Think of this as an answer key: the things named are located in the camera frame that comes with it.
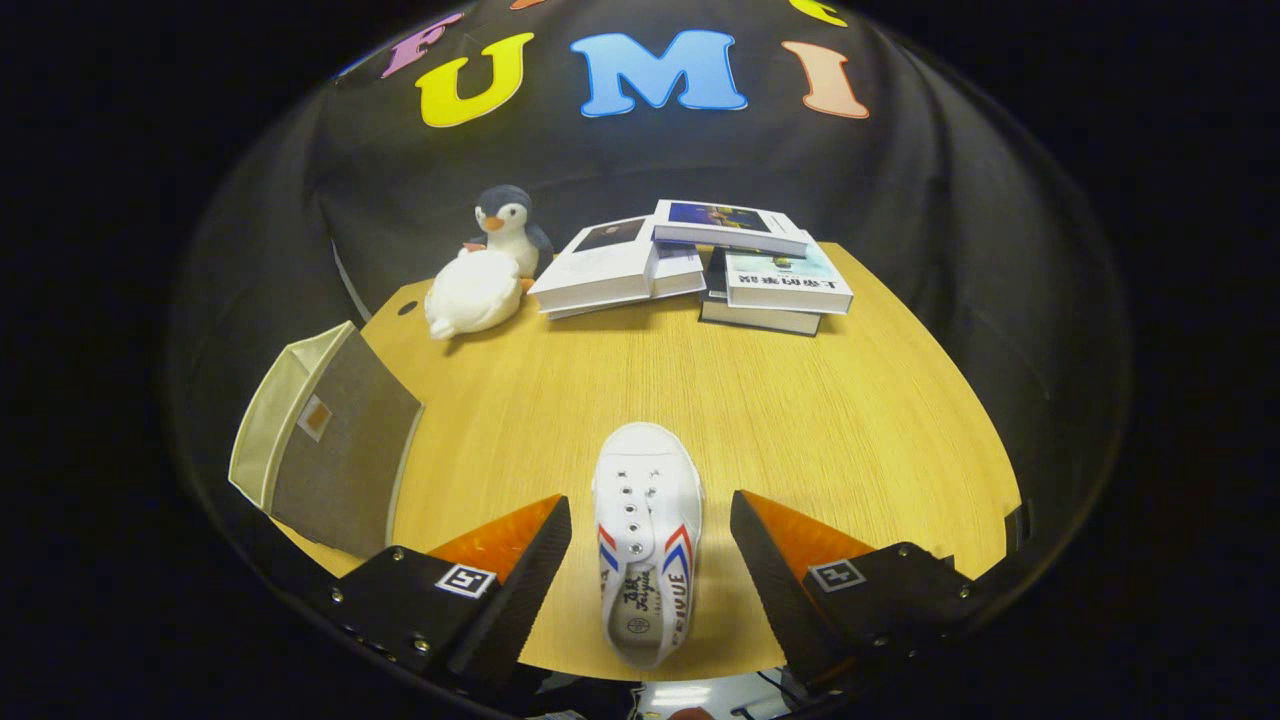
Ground white plush toy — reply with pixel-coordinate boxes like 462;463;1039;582
424;250;524;341

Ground book with blue picture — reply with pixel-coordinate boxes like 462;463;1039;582
652;200;809;258

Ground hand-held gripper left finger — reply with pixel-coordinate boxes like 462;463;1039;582
310;495;573;691

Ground penguin plush toy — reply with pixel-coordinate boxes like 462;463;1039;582
462;185;554;281

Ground dark grey book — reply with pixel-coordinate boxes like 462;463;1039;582
698;250;823;337

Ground book with teal cover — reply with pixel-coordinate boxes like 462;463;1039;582
722;235;854;316

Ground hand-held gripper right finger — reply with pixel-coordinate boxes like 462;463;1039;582
730;490;986;691

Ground white book with dark picture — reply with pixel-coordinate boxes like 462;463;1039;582
527;216;661;314

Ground grey fabric storage box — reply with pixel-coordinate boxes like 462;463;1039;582
228;320;424;558

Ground white striped canvas shoe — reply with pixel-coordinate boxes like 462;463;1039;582
592;422;704;669

